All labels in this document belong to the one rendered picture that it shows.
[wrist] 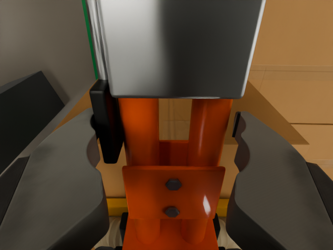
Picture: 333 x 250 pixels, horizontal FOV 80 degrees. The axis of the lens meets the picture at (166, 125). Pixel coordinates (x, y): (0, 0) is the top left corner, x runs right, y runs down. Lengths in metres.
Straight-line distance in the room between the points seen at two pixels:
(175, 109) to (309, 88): 0.55
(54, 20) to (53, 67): 0.26
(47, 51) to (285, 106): 1.23
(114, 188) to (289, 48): 0.63
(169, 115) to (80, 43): 0.99
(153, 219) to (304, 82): 0.72
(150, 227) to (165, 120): 0.21
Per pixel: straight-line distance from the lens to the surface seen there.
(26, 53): 1.45
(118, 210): 0.38
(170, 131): 0.32
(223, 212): 0.39
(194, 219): 0.17
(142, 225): 0.17
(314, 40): 0.77
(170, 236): 0.20
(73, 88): 1.40
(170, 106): 0.40
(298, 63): 0.77
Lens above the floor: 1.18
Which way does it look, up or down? 57 degrees down
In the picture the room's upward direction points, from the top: 179 degrees counter-clockwise
